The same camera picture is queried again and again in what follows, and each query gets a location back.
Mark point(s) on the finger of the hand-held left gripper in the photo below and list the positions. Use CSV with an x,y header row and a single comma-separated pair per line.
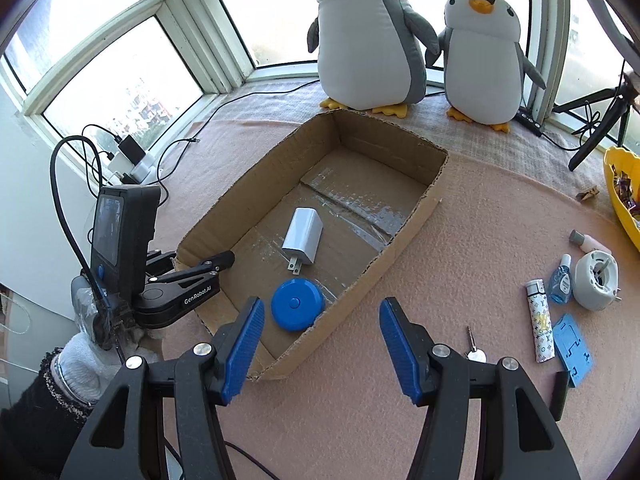
x,y
159,258
205,265

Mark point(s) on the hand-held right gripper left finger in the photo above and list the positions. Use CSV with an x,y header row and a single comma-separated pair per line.
x,y
245,345

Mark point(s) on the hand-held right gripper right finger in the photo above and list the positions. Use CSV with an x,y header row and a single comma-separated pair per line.
x,y
400,350

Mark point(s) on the silver key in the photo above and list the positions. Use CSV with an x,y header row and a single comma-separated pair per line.
x,y
475,355

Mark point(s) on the patterned white lighter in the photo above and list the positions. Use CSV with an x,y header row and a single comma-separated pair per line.
x,y
541,325

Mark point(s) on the small black object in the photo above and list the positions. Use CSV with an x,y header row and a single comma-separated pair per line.
x,y
560,390

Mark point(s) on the cardboard box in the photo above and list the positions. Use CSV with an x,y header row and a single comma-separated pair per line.
x,y
350,170

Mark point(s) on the white round device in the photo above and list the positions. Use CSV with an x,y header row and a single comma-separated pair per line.
x,y
595,280

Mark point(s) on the wooden clothespin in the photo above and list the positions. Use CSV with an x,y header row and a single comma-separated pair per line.
x,y
588,193

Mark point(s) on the person's left forearm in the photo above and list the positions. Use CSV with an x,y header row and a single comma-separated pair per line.
x,y
30,425

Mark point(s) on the person's left hand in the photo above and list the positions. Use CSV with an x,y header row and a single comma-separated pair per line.
x,y
85,365

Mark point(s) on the blue round tape measure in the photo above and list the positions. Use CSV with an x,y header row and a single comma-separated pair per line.
x,y
295,305

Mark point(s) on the white power strip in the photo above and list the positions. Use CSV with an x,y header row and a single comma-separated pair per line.
x,y
142,170

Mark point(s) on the white power adapter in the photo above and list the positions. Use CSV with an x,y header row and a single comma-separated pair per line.
x,y
120,162

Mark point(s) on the black power adapter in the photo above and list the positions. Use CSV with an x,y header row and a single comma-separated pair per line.
x,y
131,147

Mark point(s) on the pink blanket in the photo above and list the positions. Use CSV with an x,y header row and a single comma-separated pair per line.
x,y
475,435

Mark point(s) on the small blue bottle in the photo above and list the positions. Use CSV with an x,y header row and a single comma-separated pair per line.
x,y
560,282

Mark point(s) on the blue phone stand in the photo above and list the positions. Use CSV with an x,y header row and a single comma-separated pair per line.
x,y
575,350

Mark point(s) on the pink bottle with grey cap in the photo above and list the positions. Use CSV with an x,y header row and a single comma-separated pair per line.
x,y
592,244

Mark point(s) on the yellow bowl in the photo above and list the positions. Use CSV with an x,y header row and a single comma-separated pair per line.
x,y
617,205

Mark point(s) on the wrapped candies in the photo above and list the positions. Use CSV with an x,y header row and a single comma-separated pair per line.
x,y
630,195

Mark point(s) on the large penguin plush toy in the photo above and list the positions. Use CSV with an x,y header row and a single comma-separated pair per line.
x,y
365,35

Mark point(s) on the black tripod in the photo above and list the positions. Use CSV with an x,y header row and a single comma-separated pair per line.
x,y
597,130

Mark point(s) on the small penguin plush toy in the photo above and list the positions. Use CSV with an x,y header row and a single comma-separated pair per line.
x,y
480,60

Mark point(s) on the white wall charger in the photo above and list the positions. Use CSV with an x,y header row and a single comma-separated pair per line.
x,y
302,235

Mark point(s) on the white window frame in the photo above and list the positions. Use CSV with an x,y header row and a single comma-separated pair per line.
x,y
170,15

